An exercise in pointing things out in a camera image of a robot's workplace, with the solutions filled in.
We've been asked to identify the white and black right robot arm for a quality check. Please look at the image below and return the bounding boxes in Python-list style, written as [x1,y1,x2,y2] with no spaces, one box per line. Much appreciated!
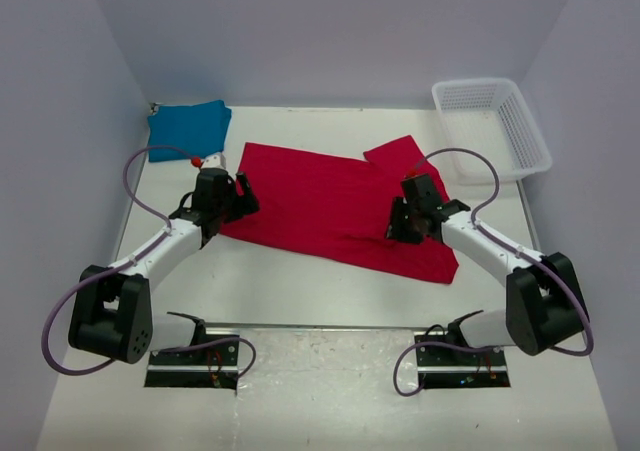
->
[386,174,589,364]

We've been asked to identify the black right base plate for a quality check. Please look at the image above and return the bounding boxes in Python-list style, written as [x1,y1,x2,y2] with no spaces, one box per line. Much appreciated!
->
[414,327,511,390]

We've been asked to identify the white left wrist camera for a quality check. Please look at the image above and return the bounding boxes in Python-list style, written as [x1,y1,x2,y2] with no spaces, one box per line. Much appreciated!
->
[201,153,226,169]

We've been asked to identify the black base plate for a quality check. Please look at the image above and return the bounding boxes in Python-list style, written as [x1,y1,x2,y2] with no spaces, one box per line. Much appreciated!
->
[414,327,511,390]
[144,340,240,391]

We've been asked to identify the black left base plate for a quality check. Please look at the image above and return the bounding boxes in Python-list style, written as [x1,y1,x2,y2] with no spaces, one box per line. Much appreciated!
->
[144,340,240,391]

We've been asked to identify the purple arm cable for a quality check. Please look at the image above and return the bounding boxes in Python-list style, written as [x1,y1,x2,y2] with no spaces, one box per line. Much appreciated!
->
[392,147,595,396]
[41,145,257,376]

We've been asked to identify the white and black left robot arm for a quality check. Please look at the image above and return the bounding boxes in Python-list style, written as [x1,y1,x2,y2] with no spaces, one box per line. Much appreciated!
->
[68,168,260,364]

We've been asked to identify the white perforated plastic basket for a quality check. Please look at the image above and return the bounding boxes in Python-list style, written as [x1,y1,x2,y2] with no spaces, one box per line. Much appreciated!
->
[432,78,552,182]

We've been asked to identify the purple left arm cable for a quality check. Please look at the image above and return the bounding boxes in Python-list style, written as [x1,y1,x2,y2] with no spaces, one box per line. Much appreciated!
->
[41,145,257,376]

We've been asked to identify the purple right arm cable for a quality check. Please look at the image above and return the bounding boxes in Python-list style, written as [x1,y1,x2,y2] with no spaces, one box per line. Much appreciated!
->
[392,147,595,396]

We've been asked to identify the folded blue t shirt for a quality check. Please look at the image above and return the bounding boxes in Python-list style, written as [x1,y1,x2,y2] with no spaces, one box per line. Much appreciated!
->
[147,100,232,163]

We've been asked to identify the red t shirt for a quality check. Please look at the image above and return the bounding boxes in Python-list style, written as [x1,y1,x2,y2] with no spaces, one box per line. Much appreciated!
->
[221,136,458,285]

